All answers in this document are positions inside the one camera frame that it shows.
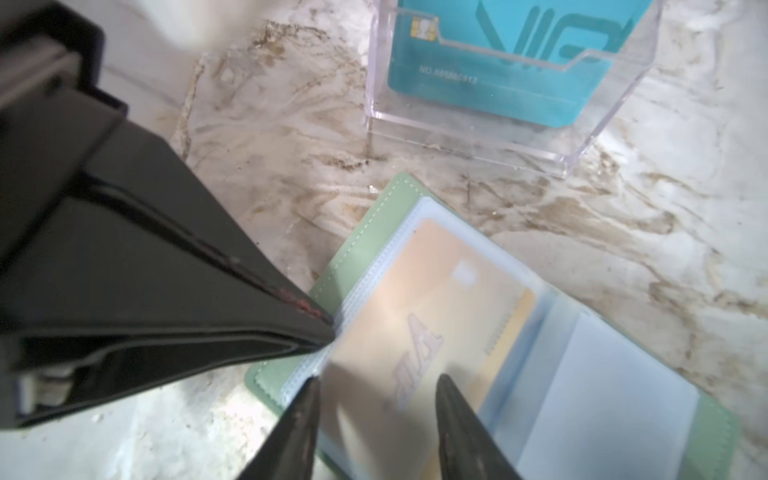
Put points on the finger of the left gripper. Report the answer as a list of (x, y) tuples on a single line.
[(158, 255), (168, 366)]

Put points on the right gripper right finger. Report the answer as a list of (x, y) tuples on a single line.
[(466, 449)]

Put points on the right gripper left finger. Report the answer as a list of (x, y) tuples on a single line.
[(288, 452)]

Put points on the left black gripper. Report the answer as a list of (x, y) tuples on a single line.
[(53, 118)]

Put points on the green card holder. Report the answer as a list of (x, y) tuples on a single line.
[(576, 398)]

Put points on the gold card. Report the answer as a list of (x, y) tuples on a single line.
[(449, 302)]

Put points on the teal VIP credit card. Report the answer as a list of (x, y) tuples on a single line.
[(535, 61)]

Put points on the clear acrylic card stand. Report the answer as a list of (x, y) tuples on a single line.
[(496, 139)]

